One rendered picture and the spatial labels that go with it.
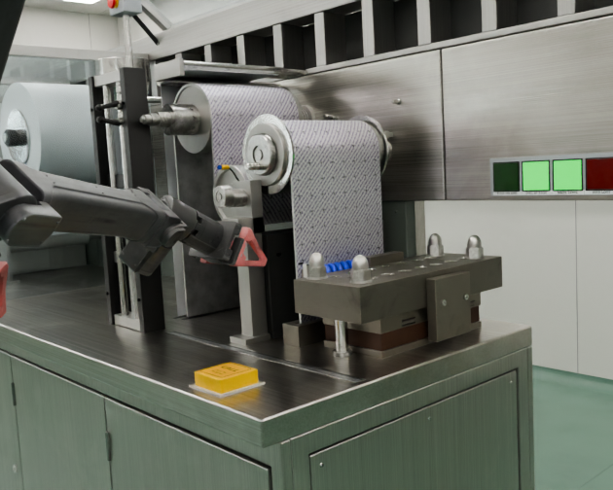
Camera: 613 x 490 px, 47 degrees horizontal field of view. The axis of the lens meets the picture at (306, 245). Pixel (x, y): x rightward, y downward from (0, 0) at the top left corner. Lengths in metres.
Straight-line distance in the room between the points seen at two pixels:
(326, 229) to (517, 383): 0.46
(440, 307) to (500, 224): 2.94
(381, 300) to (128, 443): 0.53
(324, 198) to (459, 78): 0.35
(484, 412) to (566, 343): 2.77
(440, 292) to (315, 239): 0.25
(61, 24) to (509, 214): 4.71
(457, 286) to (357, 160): 0.32
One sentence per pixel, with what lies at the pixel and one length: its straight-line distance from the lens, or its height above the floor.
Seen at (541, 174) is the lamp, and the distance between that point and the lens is 1.33.
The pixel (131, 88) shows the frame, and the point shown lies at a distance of 1.50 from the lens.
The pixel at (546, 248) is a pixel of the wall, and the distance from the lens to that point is 4.05.
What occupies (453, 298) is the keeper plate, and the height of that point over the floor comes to 0.98.
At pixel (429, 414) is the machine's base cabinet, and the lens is 1.21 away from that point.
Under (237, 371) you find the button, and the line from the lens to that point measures 1.08.
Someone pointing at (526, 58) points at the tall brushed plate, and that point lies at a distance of 1.36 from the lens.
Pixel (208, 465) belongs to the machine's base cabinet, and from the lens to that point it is 1.15.
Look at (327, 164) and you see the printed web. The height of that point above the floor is 1.23.
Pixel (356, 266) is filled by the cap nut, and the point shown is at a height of 1.06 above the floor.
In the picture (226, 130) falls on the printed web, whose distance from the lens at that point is 1.49.
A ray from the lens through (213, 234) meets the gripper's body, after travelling 1.15.
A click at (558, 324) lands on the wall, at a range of 4.08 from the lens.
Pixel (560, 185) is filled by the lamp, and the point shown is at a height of 1.17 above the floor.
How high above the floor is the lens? 1.22
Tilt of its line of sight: 6 degrees down
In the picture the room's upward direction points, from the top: 3 degrees counter-clockwise
